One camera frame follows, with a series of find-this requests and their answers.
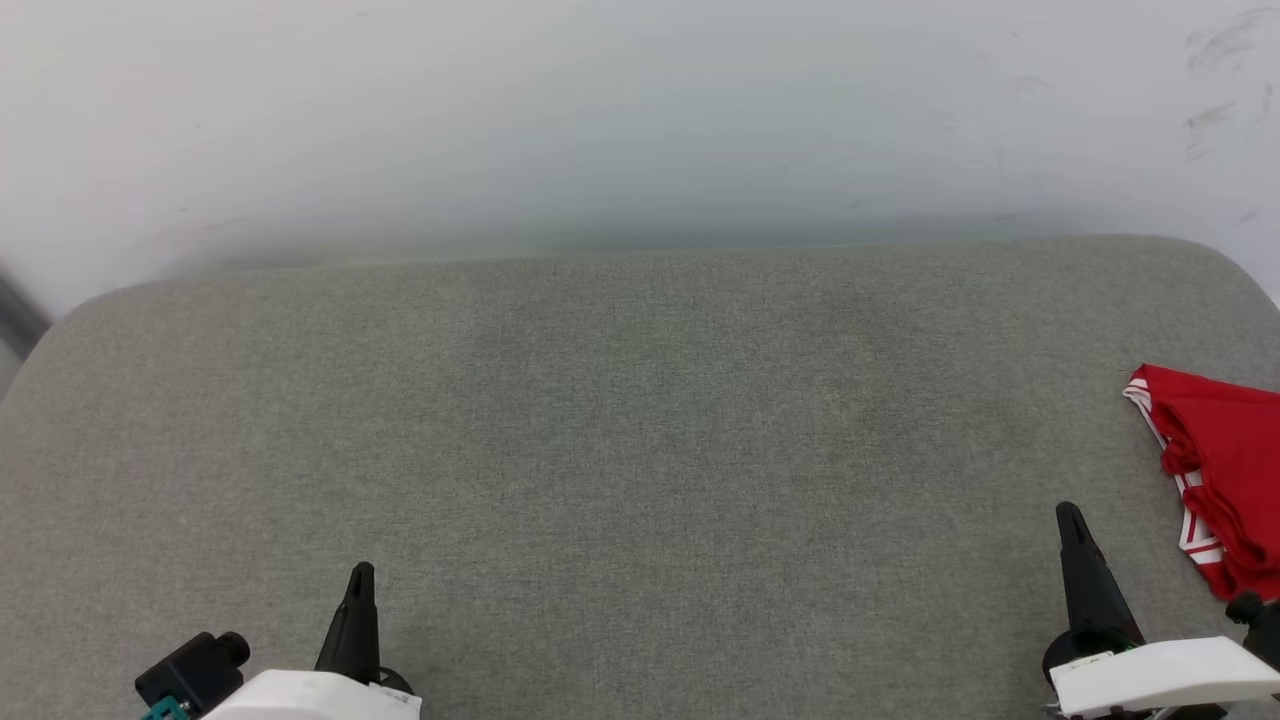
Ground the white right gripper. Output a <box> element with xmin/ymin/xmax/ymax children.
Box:
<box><xmin>1042</xmin><ymin>502</ymin><xmax>1280</xmax><ymax>720</ymax></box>

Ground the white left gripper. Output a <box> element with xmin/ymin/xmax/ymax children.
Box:
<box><xmin>200</xmin><ymin>562</ymin><xmax>423</xmax><ymax>720</ymax></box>

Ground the red garment with white trim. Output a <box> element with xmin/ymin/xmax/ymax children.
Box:
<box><xmin>1122</xmin><ymin>363</ymin><xmax>1280</xmax><ymax>603</ymax></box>

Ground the grey wall trim strip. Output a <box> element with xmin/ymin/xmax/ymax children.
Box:
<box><xmin>0</xmin><ymin>272</ymin><xmax>51</xmax><ymax>361</ymax></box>

